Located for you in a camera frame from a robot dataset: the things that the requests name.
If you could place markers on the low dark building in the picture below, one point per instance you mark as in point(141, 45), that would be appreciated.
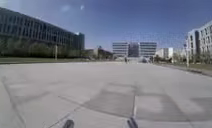
point(97, 53)

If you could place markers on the grey concrete pavement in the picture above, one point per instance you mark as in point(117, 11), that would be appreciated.
point(94, 86)

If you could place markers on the wide building with dark middle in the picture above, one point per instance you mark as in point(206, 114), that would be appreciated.
point(147, 49)

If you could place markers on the pole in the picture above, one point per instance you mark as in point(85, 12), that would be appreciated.
point(56, 51)
point(187, 55)

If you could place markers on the pale building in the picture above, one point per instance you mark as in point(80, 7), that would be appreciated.
point(165, 52)

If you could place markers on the robot's own part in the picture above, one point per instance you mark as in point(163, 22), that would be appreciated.
point(68, 124)
point(132, 122)

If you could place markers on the grass strip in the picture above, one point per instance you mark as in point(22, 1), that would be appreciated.
point(204, 66)
point(27, 60)

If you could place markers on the row of trees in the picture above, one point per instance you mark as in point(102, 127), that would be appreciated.
point(27, 50)
point(200, 57)

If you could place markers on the dark glass building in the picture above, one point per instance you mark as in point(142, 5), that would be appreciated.
point(27, 28)

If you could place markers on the concrete kerb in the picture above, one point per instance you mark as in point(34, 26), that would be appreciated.
point(194, 70)

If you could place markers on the white building with window rows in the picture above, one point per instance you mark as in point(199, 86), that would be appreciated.
point(207, 36)

